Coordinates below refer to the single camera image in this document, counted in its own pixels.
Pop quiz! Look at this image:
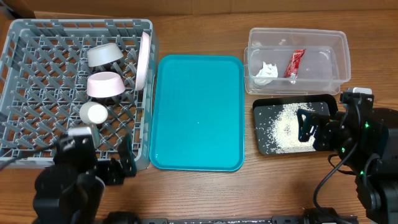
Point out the teal serving tray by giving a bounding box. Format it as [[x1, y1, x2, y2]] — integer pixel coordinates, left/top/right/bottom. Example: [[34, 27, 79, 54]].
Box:
[[150, 55, 245, 172]]

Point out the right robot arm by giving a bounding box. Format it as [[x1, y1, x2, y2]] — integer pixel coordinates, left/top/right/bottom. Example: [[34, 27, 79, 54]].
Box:
[[297, 88, 397, 223]]

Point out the large white plate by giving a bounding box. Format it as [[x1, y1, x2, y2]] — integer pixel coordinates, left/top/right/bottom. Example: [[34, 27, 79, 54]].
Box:
[[135, 32, 150, 91]]

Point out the red snack wrapper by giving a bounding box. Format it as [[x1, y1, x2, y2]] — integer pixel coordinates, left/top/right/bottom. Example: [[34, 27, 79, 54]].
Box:
[[284, 49, 306, 84]]

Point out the white tissue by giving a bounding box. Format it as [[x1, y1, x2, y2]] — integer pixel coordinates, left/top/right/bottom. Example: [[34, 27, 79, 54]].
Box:
[[254, 62, 279, 86]]

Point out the grey dish rack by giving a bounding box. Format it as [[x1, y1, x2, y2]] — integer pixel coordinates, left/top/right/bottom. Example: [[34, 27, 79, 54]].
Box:
[[1, 19, 159, 170]]

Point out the cooked white rice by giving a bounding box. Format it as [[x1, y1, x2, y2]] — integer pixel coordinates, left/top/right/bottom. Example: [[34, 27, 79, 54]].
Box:
[[253, 103, 322, 155]]

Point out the white small cup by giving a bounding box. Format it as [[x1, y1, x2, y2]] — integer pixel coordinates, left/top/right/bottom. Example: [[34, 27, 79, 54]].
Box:
[[79, 101, 108, 124]]

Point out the clear plastic bin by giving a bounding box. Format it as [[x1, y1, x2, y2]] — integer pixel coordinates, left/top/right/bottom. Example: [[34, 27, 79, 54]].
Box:
[[244, 27, 351, 95]]

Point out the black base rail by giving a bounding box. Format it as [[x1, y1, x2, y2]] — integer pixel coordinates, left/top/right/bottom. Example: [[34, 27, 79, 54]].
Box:
[[96, 208, 341, 224]]

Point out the pink shallow bowl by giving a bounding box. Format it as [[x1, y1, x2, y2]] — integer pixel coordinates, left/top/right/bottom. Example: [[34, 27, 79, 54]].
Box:
[[86, 72, 126, 98]]

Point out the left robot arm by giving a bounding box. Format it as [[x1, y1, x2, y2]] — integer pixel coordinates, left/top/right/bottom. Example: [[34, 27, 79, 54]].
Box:
[[33, 125, 137, 223]]

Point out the grey-green bowl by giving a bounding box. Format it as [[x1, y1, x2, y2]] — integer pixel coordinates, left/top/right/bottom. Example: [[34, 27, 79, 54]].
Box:
[[87, 43, 124, 67]]

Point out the black waste tray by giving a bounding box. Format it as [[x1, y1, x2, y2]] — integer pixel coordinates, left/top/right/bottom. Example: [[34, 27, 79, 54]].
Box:
[[252, 94, 338, 155]]

